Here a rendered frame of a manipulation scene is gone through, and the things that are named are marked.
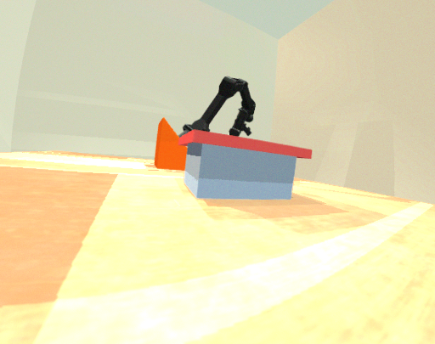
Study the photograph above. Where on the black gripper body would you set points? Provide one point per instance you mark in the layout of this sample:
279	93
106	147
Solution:
236	128

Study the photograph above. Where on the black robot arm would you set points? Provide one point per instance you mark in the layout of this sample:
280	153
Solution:
227	89

